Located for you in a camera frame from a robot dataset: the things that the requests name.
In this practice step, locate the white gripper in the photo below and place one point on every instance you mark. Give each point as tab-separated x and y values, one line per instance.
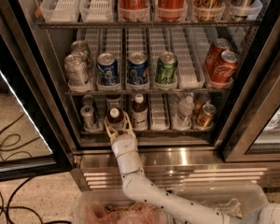
124	145

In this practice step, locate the brown bottle white cap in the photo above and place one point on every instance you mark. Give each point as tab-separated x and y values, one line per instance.
139	113
115	118

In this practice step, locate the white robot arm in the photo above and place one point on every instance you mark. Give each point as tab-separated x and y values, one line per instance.
137	187

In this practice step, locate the clear water bottle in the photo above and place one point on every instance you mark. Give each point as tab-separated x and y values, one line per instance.
182	120

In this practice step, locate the open fridge glass door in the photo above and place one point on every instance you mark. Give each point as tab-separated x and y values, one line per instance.
33	135

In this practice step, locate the front silver slim can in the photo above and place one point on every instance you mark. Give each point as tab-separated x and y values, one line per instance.
90	120

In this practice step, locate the silver slim can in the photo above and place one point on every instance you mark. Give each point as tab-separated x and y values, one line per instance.
87	100
90	120

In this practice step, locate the rear silver slim can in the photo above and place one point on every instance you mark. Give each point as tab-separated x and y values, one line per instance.
87	100

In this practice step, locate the left blue pepsi can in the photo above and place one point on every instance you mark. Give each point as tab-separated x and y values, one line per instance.
107	66

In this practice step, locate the blue pepsi can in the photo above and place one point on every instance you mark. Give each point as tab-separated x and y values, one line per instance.
137	68
107	66

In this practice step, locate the right blue pepsi can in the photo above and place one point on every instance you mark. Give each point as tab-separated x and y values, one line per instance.
137	68

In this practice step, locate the green soda can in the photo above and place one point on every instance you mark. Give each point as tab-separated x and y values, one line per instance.
166	66

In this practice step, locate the left clear plastic bin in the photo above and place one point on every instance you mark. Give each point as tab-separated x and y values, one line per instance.
113	207

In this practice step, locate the clear plastic bin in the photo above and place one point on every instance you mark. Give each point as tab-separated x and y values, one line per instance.
113	207
236	199

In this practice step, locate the front white can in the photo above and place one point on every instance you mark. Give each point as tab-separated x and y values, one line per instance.
76	70

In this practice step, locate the white can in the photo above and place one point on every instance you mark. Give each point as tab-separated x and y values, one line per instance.
81	46
76	70

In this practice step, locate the front gold can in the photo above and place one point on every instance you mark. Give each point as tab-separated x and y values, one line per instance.
206	116

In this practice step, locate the rear gold can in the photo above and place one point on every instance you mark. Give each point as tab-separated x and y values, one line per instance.
201	99

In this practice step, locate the rear white can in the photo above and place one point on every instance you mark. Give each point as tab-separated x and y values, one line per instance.
81	46

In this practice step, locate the front red coke can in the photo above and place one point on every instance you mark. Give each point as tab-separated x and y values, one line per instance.
224	67

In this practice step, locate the rear red coke can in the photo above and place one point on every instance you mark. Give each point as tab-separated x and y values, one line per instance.
216	48

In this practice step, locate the right clear plastic bin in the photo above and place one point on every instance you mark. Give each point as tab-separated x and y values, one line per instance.
236	199

